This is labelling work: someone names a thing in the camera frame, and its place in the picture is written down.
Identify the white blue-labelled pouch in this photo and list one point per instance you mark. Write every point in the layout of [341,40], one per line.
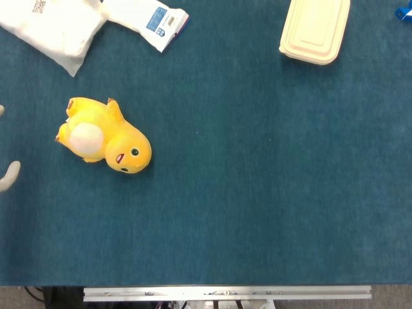
[151,19]

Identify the large white plastic bag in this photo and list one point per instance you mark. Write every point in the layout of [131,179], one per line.
[51,29]

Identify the aluminium profile rail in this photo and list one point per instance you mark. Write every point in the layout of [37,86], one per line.
[225,293]

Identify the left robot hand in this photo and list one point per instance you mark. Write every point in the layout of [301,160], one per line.
[9,175]

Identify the blue plastic object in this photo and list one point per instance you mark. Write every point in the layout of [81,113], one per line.
[405,13]

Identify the beige lidded food container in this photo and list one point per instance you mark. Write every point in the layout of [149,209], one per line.
[313,29]

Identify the yellow plush duck toy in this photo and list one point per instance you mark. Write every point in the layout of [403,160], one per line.
[120,146]

